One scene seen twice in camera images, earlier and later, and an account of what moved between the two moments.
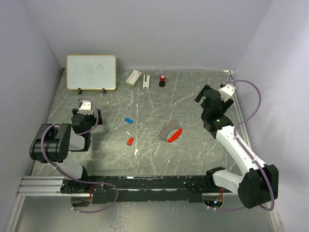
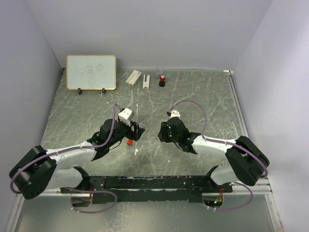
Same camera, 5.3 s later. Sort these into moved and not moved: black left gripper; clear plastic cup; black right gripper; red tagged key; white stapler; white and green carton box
Moved: black left gripper; black right gripper
Not moved: white stapler; clear plastic cup; red tagged key; white and green carton box
